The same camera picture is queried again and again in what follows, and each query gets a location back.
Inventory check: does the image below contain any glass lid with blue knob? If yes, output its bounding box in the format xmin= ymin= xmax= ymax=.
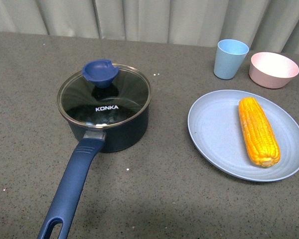
xmin=57 ymin=59 xmax=151 ymax=129

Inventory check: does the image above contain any yellow corn cob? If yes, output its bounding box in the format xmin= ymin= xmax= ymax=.
xmin=238 ymin=97 xmax=281 ymax=167

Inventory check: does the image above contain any dark blue saucepan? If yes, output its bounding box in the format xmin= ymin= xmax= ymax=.
xmin=36 ymin=104 xmax=150 ymax=239

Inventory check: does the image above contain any light blue plate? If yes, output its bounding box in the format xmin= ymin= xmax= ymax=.
xmin=187 ymin=90 xmax=299 ymax=182

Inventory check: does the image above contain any light blue cup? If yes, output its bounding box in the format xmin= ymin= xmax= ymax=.
xmin=214 ymin=39 xmax=249 ymax=80

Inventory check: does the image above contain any pink bowl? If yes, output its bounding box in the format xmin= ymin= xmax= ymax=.
xmin=249 ymin=52 xmax=299 ymax=89

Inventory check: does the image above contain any grey curtain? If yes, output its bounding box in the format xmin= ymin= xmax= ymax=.
xmin=0 ymin=0 xmax=299 ymax=54

